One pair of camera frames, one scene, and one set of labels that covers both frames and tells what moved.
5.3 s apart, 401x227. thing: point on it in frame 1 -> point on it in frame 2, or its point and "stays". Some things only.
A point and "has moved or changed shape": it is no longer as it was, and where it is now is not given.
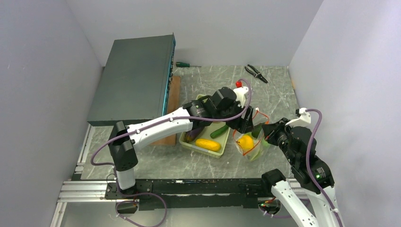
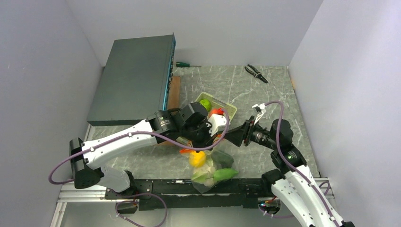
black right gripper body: (279, 135) -> (251, 132)
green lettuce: (263, 144) -> (222, 174)
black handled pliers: (256, 73) stays
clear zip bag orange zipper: (253, 145) -> (211, 168)
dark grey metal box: (135, 82) stays
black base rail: (195, 194) stays
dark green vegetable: (256, 130) has moved or changed shape
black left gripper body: (239, 124) -> (199, 136)
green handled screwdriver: (182, 65) stays
